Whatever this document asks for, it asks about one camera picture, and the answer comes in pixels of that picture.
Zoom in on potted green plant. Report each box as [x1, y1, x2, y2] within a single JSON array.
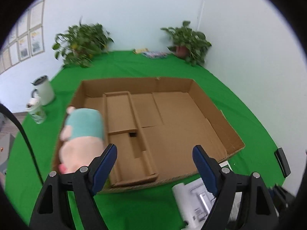
[[52, 21, 114, 68], [160, 20, 212, 66]]

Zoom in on yellow item at back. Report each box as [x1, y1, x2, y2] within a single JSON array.
[[133, 48, 149, 54]]

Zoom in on large cardboard box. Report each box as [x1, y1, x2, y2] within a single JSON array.
[[70, 77, 245, 193]]

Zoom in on green tablecloth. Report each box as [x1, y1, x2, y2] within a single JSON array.
[[4, 49, 286, 230]]

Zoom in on green patterned cup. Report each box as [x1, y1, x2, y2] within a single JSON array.
[[26, 97, 46, 124]]

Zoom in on white hair dryer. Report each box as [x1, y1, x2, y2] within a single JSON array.
[[172, 183, 199, 229]]

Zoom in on framed certificates on wall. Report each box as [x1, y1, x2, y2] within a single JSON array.
[[1, 0, 45, 73]]

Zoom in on right potted green plant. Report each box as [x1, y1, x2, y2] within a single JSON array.
[[160, 20, 212, 66]]

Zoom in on black cable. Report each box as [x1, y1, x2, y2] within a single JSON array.
[[0, 103, 45, 185]]

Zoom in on colourful packet at back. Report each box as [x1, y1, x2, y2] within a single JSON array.
[[142, 51, 168, 59]]

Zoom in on white folding phone stand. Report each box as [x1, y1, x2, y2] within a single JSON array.
[[187, 178, 215, 222]]

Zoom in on left potted green plant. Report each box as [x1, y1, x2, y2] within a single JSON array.
[[52, 21, 114, 68]]

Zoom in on white mug with lid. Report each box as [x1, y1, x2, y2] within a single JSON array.
[[31, 75, 55, 106]]

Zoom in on black device on table edge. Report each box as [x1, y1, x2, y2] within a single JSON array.
[[274, 147, 291, 178]]

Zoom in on small narrow cardboard box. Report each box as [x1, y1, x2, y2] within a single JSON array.
[[103, 91, 158, 187]]

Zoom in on pink teal plush toy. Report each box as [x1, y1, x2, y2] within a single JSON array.
[[58, 106, 106, 174]]

